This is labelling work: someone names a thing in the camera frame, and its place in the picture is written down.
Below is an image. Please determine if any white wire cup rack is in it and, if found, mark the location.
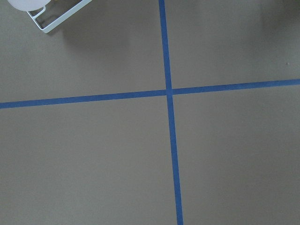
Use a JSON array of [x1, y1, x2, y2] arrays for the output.
[[27, 0, 92, 34]]

